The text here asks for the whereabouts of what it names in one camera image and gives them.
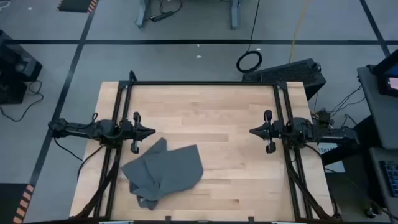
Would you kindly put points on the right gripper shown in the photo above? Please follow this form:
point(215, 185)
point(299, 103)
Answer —
point(270, 146)

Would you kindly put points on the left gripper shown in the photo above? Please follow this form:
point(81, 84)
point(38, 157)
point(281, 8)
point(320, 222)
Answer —
point(136, 146)

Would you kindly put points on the grey waffle-weave towel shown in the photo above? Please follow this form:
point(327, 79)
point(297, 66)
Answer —
point(164, 168)

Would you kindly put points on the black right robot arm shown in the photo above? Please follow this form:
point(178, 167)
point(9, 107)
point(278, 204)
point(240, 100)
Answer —
point(311, 130)

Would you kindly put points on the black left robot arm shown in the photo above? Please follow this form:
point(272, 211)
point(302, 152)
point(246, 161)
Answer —
point(77, 129)

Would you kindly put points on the black computer tower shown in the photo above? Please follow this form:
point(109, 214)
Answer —
point(286, 74)

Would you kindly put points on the white printed sheet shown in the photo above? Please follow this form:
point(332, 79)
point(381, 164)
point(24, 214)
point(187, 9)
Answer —
point(334, 161)

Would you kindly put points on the black desk base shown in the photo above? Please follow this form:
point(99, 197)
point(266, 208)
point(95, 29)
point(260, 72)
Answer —
point(367, 133)

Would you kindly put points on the black power strip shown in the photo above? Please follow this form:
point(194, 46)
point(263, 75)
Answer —
point(161, 16)

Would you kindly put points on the grey desk leg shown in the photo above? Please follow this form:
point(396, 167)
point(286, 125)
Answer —
point(143, 14)
point(235, 14)

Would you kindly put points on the grey side table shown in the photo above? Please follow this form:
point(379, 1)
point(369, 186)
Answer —
point(374, 174)
point(379, 118)

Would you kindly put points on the black caster wheel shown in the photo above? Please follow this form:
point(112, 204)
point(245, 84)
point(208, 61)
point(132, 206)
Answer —
point(370, 212)

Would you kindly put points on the dark keypad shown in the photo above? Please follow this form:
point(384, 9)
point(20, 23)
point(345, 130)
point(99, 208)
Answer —
point(391, 179)

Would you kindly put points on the black monitor with lit screen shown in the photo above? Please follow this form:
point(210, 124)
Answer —
point(390, 77)

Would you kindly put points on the hazard-striped floor mat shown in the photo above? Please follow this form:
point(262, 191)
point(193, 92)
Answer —
point(76, 5)
point(12, 202)

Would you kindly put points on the black equipment case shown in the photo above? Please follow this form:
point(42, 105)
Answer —
point(18, 62)

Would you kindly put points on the black metal table frame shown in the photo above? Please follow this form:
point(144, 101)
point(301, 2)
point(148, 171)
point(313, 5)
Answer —
point(202, 83)

